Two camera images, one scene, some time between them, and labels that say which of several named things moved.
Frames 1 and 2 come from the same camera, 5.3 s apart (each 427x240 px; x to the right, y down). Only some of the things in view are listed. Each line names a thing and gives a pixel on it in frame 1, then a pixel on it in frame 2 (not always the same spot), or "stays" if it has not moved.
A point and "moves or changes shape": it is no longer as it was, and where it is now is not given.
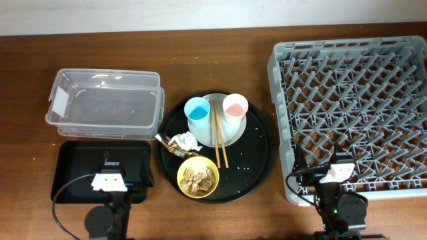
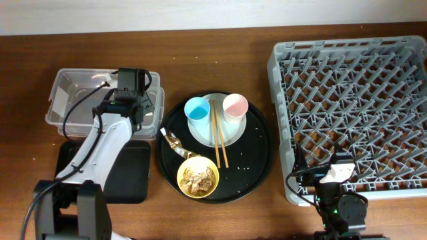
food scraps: x=197 y=181 stays
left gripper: x=139 y=188 → x=147 y=102
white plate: x=231 y=132 stays
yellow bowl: x=197 y=177 stays
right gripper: x=314 y=175 stays
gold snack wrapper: x=171 y=145 moves or changes shape
